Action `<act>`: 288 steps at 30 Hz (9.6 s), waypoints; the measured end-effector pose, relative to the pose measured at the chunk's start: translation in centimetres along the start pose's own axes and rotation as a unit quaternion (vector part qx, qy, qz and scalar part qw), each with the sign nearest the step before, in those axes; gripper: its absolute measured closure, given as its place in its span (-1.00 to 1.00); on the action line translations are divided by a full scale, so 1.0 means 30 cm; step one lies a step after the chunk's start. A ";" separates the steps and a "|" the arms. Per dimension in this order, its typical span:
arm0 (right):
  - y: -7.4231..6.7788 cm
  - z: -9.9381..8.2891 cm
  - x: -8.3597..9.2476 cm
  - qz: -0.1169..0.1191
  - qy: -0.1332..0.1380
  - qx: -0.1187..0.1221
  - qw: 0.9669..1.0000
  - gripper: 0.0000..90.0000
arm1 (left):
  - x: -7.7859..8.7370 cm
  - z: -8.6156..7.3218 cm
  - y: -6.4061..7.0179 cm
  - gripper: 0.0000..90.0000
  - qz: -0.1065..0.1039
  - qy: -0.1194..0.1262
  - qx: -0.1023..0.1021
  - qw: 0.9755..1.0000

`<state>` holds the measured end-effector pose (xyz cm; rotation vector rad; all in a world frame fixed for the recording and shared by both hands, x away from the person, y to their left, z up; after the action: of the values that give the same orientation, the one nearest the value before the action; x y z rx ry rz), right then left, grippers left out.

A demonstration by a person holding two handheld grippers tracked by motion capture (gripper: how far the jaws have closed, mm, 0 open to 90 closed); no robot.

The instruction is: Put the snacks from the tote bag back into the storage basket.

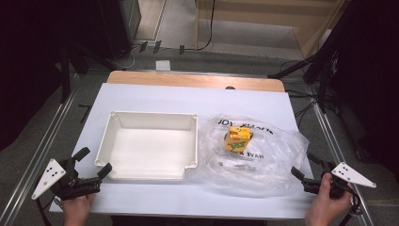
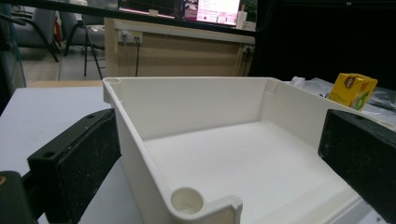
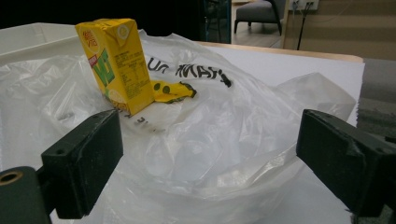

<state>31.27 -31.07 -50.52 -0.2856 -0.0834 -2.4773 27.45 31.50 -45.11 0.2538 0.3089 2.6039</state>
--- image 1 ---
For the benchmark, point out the yellow drink carton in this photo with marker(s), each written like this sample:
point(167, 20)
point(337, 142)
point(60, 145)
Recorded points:
point(237, 139)

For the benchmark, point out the person's left hand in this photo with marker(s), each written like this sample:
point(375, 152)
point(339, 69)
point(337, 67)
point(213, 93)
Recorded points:
point(76, 208)

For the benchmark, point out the wooden table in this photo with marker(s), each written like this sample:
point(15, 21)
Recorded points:
point(188, 80)

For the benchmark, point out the metal floor rail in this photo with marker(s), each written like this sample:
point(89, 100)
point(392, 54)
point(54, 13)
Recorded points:
point(332, 138)
point(40, 132)

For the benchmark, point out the black tripod stand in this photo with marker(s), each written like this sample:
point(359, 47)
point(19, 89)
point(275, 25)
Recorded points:
point(316, 72)

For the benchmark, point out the person's right hand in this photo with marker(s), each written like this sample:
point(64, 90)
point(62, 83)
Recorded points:
point(326, 210)

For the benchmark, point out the light wooden furniture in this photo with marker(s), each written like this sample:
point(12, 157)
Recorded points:
point(313, 31)

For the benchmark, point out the white table cover board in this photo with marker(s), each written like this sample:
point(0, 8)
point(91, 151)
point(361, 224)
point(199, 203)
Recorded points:
point(156, 97)

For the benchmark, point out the white plastic bin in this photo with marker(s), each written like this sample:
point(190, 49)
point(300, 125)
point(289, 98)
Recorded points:
point(150, 150)

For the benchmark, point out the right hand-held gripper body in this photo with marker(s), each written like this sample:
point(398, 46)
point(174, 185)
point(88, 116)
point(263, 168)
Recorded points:
point(345, 174)

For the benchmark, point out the small white box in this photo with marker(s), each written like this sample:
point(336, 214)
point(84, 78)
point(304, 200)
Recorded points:
point(163, 65)

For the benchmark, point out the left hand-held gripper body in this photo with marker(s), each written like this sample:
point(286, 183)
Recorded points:
point(70, 183)

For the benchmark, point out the clear plastic bag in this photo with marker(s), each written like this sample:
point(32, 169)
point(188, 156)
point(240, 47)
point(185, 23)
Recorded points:
point(269, 163)

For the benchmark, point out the dark cabinet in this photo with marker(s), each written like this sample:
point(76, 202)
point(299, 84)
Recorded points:
point(120, 28)

